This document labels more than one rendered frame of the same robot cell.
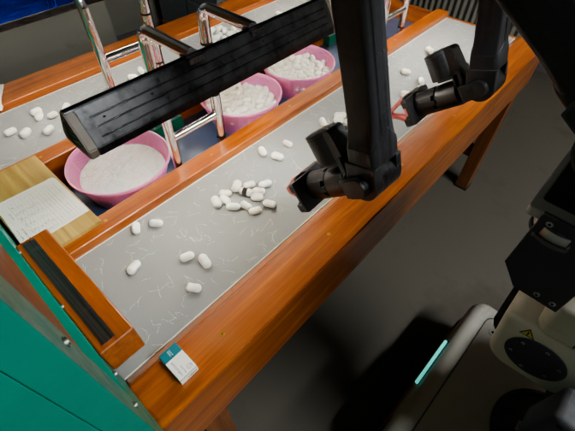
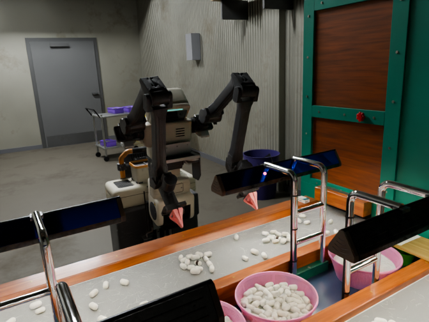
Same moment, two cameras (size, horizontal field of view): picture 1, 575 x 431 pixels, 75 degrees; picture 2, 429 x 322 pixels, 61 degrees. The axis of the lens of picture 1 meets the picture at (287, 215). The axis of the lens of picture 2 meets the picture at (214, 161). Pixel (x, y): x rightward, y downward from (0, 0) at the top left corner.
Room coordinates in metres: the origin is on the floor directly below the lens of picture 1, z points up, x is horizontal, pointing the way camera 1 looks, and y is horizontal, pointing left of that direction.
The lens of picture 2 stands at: (2.13, 0.30, 1.49)
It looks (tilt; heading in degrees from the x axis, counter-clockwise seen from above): 15 degrees down; 198
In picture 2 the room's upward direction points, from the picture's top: 3 degrees counter-clockwise
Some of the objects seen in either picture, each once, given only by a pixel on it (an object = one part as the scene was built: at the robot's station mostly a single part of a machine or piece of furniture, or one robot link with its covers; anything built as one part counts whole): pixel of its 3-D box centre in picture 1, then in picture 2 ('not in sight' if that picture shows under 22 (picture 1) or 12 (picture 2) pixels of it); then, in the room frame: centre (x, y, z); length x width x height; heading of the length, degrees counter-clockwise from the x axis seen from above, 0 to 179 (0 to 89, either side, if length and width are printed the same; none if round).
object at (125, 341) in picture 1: (77, 293); (341, 199); (0.33, 0.37, 0.83); 0.30 x 0.06 x 0.07; 48
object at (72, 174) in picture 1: (123, 172); (363, 264); (0.76, 0.45, 0.72); 0.27 x 0.27 x 0.10
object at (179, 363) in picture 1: (178, 363); (302, 199); (0.23, 0.18, 0.78); 0.06 x 0.04 x 0.02; 48
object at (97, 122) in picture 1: (223, 58); (281, 169); (0.70, 0.13, 1.08); 0.62 x 0.08 x 0.07; 138
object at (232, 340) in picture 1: (410, 168); (163, 263); (0.84, -0.37, 0.67); 1.81 x 0.12 x 0.19; 138
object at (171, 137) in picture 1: (211, 119); (293, 216); (0.75, 0.18, 0.90); 0.20 x 0.19 x 0.45; 138
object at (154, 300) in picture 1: (355, 122); (183, 273); (0.98, -0.21, 0.73); 1.81 x 0.30 x 0.02; 138
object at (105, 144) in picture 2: not in sight; (117, 131); (-3.47, -3.27, 0.45); 0.93 x 0.55 x 0.89; 138
